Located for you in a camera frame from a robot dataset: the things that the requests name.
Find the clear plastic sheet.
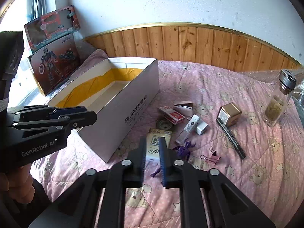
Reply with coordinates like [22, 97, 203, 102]
[247, 68, 304, 114]

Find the tissue packet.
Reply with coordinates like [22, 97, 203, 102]
[145, 128, 172, 162]

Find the robot figure toy box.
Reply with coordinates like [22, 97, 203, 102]
[27, 37, 81, 97]

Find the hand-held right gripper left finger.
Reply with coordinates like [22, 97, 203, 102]
[28, 136, 147, 228]

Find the glass bottle with metal lid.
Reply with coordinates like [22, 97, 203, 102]
[264, 68, 297, 127]

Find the white cardboard box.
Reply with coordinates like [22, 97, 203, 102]
[47, 57, 159, 164]

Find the pink binder clip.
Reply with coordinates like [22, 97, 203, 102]
[200, 146, 222, 166]

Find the large red staple box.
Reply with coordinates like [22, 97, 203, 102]
[164, 110, 185, 124]

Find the green tape roll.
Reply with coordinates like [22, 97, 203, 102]
[156, 119, 174, 131]

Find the black marker pen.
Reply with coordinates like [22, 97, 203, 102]
[215, 117, 246, 159]

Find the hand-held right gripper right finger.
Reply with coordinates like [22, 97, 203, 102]
[159, 136, 277, 228]

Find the person's left hand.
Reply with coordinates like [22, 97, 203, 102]
[0, 164, 34, 205]

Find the red toy package box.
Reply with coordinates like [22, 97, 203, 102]
[24, 5, 81, 53]

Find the pink printed blanket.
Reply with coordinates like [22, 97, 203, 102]
[31, 49, 304, 228]

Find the white charger plug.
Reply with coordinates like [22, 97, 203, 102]
[195, 120, 208, 135]

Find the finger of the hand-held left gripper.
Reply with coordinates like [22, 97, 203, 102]
[7, 105, 87, 122]
[13, 110, 97, 139]

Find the pink stapler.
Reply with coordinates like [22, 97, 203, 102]
[173, 101, 193, 117]

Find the window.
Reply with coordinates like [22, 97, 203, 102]
[0, 0, 57, 105]

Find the gold tin box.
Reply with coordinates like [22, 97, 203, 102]
[218, 103, 242, 127]

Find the purple toy figure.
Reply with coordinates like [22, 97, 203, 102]
[150, 139, 196, 178]

